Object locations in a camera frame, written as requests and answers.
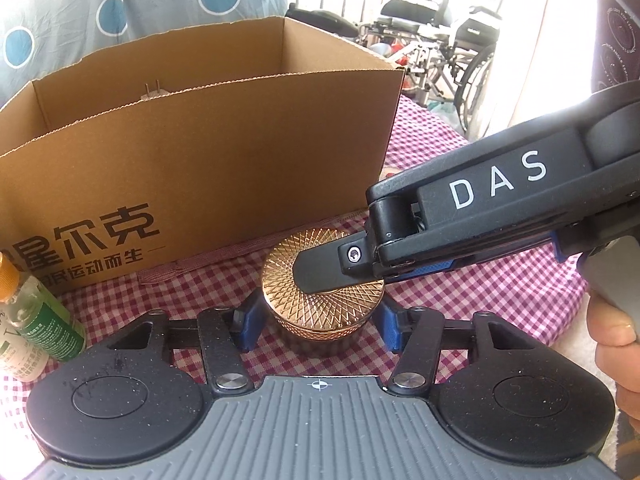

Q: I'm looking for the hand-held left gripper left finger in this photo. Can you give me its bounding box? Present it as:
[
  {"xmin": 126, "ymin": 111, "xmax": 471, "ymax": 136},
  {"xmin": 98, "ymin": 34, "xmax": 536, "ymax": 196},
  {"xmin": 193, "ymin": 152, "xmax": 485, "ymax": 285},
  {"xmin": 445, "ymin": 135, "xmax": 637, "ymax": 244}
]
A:
[{"xmin": 106, "ymin": 293, "xmax": 263, "ymax": 396}]

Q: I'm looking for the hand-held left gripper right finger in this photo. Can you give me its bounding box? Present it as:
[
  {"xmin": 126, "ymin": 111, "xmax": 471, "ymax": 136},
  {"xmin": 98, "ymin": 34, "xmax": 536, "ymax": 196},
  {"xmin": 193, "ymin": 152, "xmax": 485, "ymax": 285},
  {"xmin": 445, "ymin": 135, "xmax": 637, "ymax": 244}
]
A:
[{"xmin": 376, "ymin": 299, "xmax": 532, "ymax": 398}]

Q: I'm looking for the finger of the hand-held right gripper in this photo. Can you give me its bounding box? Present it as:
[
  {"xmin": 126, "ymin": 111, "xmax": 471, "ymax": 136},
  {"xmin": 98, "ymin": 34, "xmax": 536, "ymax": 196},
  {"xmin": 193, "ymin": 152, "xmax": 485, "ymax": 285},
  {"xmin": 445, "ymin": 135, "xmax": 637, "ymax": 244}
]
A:
[
  {"xmin": 385, "ymin": 258, "xmax": 459, "ymax": 284},
  {"xmin": 293, "ymin": 232, "xmax": 387, "ymax": 295}
]

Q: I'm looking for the gold patterned round tin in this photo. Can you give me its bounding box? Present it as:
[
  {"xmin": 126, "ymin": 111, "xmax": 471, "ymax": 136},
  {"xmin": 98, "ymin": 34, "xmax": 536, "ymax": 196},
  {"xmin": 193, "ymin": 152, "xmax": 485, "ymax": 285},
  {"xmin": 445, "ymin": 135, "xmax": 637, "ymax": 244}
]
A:
[{"xmin": 260, "ymin": 229, "xmax": 387, "ymax": 359}]

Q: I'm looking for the brown cardboard box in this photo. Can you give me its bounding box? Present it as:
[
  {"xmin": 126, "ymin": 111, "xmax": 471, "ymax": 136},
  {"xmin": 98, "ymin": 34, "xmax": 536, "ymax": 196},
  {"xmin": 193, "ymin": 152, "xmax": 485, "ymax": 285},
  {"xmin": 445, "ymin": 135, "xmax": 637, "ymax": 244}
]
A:
[{"xmin": 0, "ymin": 15, "xmax": 406, "ymax": 307}]

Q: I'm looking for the person's right hand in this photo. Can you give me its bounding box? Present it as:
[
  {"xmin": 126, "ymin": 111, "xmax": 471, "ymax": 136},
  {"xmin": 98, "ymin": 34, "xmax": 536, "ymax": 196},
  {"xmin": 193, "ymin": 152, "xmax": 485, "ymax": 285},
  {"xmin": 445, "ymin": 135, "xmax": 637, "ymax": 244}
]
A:
[{"xmin": 587, "ymin": 290, "xmax": 640, "ymax": 397}]

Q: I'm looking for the pink checked tablecloth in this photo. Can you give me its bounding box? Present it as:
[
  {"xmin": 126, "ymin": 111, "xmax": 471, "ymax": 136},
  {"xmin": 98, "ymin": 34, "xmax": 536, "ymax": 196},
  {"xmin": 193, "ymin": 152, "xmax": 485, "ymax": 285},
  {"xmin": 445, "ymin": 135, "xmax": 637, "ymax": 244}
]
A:
[{"xmin": 0, "ymin": 92, "xmax": 592, "ymax": 442}]

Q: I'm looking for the black wheelchair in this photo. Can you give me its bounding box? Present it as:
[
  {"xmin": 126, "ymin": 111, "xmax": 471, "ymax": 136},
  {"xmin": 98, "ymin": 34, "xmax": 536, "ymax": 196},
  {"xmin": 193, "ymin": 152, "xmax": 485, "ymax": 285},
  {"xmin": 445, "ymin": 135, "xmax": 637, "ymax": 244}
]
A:
[
  {"xmin": 284, "ymin": 2, "xmax": 362, "ymax": 45},
  {"xmin": 366, "ymin": 0, "xmax": 454, "ymax": 107},
  {"xmin": 425, "ymin": 4, "xmax": 502, "ymax": 137}
]

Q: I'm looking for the white curtain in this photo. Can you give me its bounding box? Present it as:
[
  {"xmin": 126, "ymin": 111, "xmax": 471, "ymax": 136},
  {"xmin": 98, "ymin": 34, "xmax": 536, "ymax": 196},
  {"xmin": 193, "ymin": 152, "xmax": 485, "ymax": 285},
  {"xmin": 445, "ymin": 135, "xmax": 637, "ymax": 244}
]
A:
[{"xmin": 492, "ymin": 0, "xmax": 617, "ymax": 142}]

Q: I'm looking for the clear bottle with green label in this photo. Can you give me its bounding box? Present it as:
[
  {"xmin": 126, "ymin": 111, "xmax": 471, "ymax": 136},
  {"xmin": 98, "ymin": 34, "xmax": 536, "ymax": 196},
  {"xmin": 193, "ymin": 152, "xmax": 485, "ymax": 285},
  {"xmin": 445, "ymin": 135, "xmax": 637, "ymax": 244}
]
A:
[{"xmin": 0, "ymin": 252, "xmax": 87, "ymax": 381}]

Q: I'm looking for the white plug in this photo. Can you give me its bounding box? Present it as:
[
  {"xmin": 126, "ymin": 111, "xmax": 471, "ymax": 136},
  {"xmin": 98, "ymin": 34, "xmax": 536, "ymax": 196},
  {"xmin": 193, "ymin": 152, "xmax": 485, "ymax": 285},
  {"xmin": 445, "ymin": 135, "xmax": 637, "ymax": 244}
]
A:
[{"xmin": 142, "ymin": 78, "xmax": 169, "ymax": 104}]

